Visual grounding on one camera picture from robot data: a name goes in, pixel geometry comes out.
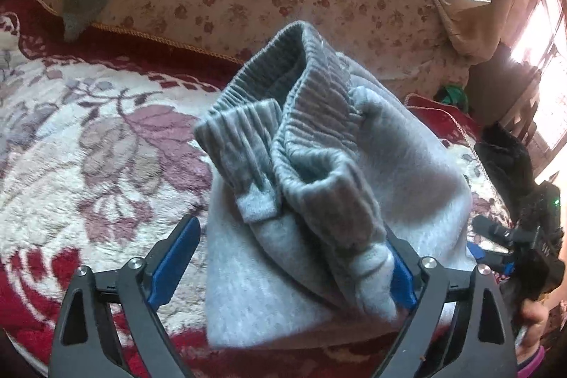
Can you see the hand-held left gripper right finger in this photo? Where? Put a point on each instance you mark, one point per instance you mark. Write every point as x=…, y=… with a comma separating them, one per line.
x=402, y=277

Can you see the person's right hand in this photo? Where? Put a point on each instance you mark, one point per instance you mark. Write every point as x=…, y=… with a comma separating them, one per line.
x=534, y=314

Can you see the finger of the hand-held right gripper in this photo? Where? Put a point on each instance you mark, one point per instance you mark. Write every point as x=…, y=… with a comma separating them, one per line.
x=491, y=260
x=498, y=229

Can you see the light grey pants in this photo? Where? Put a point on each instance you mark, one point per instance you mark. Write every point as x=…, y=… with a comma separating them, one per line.
x=398, y=165

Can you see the bright window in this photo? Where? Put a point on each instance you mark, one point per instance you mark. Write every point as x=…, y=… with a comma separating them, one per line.
x=553, y=94

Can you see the person's right forearm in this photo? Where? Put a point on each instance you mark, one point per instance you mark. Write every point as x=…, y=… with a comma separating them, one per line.
x=531, y=368

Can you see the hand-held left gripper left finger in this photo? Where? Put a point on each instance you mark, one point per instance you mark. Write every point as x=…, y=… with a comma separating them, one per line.
x=177, y=258

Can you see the dark cloth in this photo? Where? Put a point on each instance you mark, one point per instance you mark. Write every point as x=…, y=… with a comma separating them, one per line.
x=505, y=156

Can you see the green object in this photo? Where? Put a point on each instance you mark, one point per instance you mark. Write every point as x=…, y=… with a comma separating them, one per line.
x=452, y=94

